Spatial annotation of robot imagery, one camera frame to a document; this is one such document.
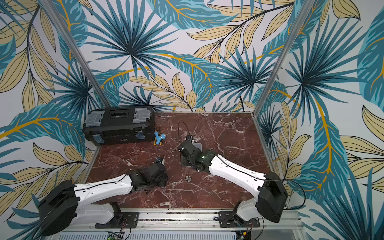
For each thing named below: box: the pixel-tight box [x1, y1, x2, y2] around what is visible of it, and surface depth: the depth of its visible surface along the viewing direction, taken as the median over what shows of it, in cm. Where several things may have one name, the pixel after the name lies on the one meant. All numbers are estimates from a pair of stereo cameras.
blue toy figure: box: [153, 131, 167, 146], surface depth 102 cm
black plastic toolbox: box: [82, 106, 156, 143], surface depth 93 cm
